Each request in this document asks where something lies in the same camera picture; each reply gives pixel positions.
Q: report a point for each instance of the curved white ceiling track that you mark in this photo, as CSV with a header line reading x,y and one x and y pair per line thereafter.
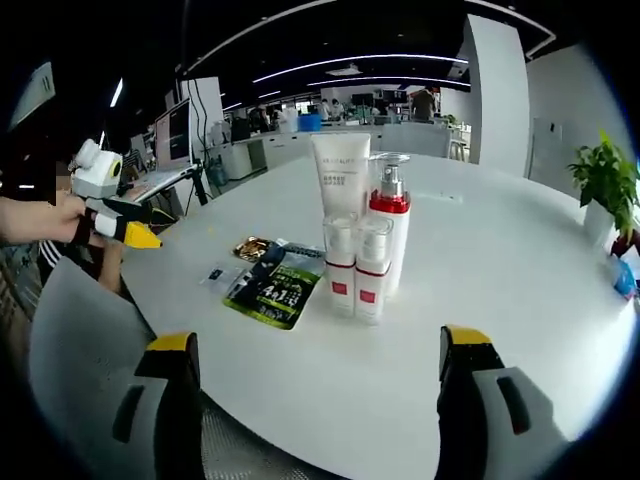
x,y
280,20

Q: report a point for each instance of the water jug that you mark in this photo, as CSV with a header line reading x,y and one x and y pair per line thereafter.
x,y
218,172

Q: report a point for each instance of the long ceiling light strip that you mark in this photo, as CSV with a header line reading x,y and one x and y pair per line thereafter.
x,y
400,78
360,58

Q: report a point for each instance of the black tripod stand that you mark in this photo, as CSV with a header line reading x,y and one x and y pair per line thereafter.
x,y
200,190

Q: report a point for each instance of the green black sachet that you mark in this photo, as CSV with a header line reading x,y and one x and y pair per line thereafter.
x,y
275,300

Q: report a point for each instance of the white skincare tube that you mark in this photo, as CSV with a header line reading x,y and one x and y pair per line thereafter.
x,y
340,170

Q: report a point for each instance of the ceiling air conditioner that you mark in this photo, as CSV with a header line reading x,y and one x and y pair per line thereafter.
x,y
35,95

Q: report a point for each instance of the tall red-collared skincare bottle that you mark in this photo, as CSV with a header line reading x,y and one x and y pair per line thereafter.
x,y
400,235

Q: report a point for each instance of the open silver laptop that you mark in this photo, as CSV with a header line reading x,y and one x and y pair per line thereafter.
x,y
172,130

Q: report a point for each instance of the silver dark sachet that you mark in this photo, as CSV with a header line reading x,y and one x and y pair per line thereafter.
x,y
300,255

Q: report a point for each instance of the clear sachet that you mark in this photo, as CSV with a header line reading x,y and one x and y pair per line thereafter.
x,y
220,280

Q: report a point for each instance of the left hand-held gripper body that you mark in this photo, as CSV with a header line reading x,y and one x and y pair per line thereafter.
x,y
95,170

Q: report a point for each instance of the person's left hand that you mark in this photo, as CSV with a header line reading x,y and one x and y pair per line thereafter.
x,y
67,225

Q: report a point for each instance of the grey mesh office chair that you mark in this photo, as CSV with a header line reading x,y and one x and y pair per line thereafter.
x,y
85,325

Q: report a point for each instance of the blue storage bin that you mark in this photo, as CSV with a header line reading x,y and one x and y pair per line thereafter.
x,y
310,125

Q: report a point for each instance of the dark red small object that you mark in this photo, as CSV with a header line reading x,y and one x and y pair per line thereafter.
x,y
625,245

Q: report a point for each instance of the small white skincare bottle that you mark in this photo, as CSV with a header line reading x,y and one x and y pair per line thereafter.
x,y
340,285
372,295

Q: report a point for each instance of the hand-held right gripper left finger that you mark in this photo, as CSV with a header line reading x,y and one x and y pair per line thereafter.
x,y
175,410

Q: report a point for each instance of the blue plastic packet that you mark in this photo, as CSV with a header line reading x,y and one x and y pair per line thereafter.
x,y
625,280

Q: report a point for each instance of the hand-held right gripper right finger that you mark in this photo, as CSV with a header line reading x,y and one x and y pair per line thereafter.
x,y
460,410

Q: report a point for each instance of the gold sachet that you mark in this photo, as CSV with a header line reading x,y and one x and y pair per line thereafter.
x,y
251,249

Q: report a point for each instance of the green potted plant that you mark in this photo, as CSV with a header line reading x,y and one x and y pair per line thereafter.
x,y
605,180

